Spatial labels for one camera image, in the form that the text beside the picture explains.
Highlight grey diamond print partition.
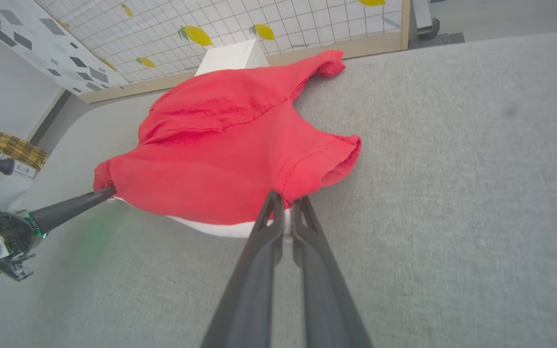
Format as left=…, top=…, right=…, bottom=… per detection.
left=0, top=0, right=130, bottom=96

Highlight lemon print partition screen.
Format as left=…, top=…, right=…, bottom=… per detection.
left=34, top=0, right=411, bottom=105

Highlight white rectangular box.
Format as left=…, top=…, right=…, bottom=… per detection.
left=194, top=39, right=271, bottom=77

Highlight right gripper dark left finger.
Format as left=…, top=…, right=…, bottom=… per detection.
left=200, top=189, right=287, bottom=348

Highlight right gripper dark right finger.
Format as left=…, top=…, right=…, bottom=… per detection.
left=290, top=195, right=374, bottom=348

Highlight red shorts with white stripe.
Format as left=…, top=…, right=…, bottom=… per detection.
left=93, top=49, right=363, bottom=239

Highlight grey metal post with caster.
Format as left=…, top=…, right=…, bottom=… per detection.
left=412, top=0, right=441, bottom=41

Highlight yellow plaid cloth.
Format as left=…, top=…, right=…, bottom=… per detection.
left=0, top=130, right=50, bottom=170

